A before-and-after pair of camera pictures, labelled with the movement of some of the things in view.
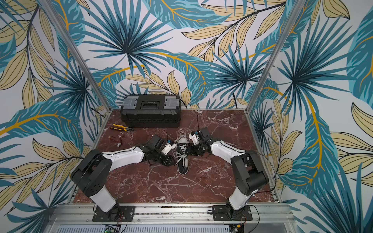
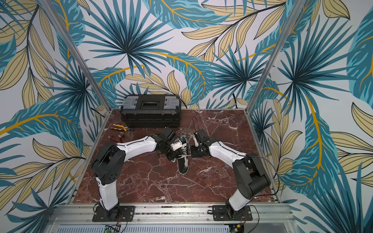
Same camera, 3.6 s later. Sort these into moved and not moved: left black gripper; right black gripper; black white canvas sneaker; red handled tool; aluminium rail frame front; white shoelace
Moved: left black gripper; white shoelace
Not moved: right black gripper; aluminium rail frame front; red handled tool; black white canvas sneaker
